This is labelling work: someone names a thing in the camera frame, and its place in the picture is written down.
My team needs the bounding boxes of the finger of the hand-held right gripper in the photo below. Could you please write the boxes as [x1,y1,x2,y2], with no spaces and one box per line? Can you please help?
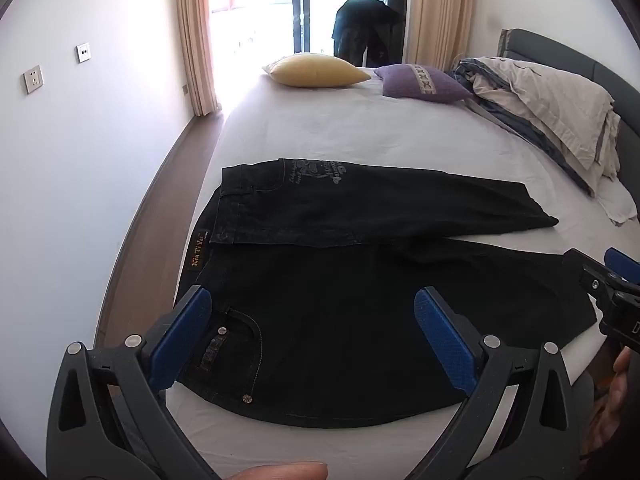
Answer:
[561,248,626,306]
[603,247,640,286]

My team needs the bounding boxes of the glass balcony door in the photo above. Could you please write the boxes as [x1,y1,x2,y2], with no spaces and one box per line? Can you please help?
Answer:
[207,0,411,68]

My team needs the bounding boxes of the dark grey headboard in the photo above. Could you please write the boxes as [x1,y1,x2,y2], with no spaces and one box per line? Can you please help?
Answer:
[497,28,640,141]

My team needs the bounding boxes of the folded beige grey duvet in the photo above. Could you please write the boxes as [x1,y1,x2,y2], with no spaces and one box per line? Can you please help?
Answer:
[452,56,623,198]

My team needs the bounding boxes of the bed with white sheet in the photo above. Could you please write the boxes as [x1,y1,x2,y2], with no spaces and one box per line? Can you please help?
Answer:
[95,52,640,480]

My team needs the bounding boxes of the person's right hand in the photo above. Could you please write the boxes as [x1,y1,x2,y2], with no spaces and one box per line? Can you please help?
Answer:
[600,349,640,441]

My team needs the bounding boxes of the dark garment at window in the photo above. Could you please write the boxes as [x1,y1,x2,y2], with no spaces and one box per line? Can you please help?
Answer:
[331,0,407,67]

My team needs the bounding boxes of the black denim pants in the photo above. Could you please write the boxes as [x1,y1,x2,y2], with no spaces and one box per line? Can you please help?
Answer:
[177,157,598,428]

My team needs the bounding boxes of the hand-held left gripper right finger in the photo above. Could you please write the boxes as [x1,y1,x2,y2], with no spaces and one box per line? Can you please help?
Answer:
[400,286,596,480]

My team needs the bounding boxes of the white pillow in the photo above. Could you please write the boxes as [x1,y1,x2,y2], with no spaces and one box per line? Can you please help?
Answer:
[595,177,640,226]

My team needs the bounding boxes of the yellow pillow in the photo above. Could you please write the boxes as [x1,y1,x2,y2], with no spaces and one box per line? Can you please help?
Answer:
[262,54,372,87]

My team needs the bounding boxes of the beige curtain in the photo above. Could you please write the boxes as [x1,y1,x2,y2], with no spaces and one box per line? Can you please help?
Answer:
[405,0,476,73]
[174,0,221,113]

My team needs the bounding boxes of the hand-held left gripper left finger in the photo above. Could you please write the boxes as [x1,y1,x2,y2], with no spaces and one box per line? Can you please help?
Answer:
[45,285,216,480]

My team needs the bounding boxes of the person's left hand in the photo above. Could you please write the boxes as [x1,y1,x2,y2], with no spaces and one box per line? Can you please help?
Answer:
[232,462,329,480]

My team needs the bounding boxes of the purple pillow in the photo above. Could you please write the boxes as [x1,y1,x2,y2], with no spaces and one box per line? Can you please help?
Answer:
[374,63,473,103]

